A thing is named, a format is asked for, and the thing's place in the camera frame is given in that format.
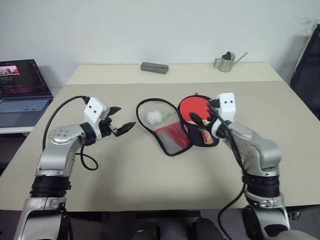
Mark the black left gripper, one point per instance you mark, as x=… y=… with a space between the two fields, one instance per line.
x=106 y=126

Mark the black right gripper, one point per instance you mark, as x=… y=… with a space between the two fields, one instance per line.
x=213 y=117

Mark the red black mesh paddle case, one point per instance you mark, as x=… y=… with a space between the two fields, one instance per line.
x=172 y=140

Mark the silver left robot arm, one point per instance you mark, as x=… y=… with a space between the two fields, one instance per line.
x=57 y=150

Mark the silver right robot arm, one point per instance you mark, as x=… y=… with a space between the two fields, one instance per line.
x=260 y=155

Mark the grey rectangular box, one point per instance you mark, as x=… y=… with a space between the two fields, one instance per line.
x=153 y=67

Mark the silver metal watering can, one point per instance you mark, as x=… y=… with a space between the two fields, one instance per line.
x=226 y=63

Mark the open grey laptop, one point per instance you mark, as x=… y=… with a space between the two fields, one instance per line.
x=22 y=102

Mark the white side table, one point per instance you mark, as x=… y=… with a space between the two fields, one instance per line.
x=15 y=130

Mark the dark rounded shape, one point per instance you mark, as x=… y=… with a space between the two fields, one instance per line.
x=207 y=228

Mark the black mesh office chair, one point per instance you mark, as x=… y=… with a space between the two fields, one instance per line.
x=307 y=70

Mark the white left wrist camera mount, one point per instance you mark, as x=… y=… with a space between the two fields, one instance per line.
x=93 y=110

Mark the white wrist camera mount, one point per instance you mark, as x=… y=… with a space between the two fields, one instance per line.
x=93 y=110
x=227 y=105

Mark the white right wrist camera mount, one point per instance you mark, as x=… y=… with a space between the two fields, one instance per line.
x=227 y=105

